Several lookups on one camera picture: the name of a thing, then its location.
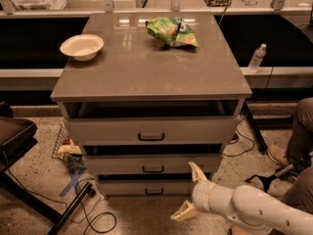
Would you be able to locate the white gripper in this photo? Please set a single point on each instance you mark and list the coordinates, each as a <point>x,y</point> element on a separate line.
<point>201,195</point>

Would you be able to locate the grey drawer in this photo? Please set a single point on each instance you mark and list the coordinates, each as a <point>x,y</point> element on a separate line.
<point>151,131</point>
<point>149,164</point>
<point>156,187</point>

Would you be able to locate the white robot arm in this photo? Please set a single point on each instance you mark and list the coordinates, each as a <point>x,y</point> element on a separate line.
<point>246,206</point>

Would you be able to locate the grey top drawer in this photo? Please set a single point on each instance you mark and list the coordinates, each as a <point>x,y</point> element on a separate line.
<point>151,131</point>

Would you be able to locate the grey bottom drawer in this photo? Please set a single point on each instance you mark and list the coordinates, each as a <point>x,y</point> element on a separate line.
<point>156,187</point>

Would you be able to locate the grey drawer cabinet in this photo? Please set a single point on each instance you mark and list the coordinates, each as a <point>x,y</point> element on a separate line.
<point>136,76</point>

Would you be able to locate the black table leg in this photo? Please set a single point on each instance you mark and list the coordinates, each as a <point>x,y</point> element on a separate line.
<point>262,147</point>

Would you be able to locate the black grabber tool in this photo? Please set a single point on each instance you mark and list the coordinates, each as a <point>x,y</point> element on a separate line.
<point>288,170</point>

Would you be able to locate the seated person legs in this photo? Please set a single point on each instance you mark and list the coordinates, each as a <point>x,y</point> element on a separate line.
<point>300,195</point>

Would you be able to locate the clear water bottle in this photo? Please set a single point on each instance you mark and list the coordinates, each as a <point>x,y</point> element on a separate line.
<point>257,58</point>

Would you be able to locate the green chip bag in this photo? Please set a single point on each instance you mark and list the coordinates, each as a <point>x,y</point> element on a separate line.
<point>173,31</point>

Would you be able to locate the white paper bowl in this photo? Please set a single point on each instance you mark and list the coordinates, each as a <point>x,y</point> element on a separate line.
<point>83,47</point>

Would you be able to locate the black chair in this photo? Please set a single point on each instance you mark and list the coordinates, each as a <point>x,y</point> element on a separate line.
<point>50,180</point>

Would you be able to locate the wire basket with items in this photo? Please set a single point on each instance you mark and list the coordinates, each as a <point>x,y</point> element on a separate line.
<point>66,151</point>

